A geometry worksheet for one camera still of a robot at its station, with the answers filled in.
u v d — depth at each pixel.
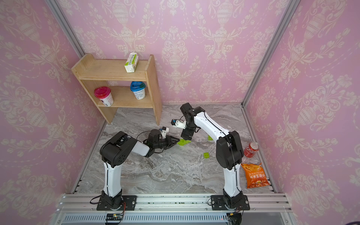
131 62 0.77
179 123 0.81
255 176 0.78
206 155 0.90
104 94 0.83
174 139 0.92
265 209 0.77
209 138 0.98
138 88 0.87
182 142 0.92
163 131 0.94
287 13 0.71
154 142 0.81
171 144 0.87
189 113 0.66
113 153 0.56
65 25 0.76
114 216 0.72
